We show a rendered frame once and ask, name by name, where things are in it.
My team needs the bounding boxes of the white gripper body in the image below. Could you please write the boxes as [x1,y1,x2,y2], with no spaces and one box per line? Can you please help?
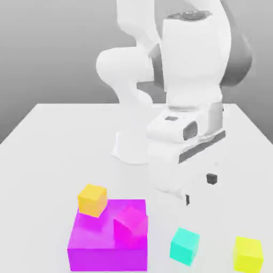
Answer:
[147,130,227,198]

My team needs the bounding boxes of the small cyan cube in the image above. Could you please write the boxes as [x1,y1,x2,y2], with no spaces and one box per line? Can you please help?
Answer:
[169,227,200,268]

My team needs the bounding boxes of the small pink cube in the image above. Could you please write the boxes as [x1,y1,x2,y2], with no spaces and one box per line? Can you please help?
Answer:
[113,206,149,250]

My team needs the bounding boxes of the small yellow cube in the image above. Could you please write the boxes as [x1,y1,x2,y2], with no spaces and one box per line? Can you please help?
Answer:
[232,236,264,273]

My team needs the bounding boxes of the small orange cube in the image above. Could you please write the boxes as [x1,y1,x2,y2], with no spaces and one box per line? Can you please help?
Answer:
[77,183,108,219]

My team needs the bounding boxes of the large magenta box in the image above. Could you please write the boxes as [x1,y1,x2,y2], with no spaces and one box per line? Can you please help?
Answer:
[67,199,149,273]

